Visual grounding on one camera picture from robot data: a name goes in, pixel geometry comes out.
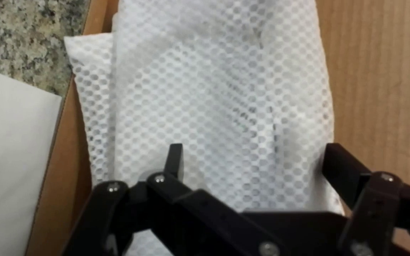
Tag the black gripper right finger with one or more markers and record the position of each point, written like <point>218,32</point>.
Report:
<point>385,214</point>

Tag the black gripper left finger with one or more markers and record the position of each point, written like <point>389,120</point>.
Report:
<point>177,222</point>

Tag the white mesh towel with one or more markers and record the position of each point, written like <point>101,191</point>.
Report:
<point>191,94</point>

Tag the flat cardboard tray box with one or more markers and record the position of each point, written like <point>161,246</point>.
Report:
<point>380,94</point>

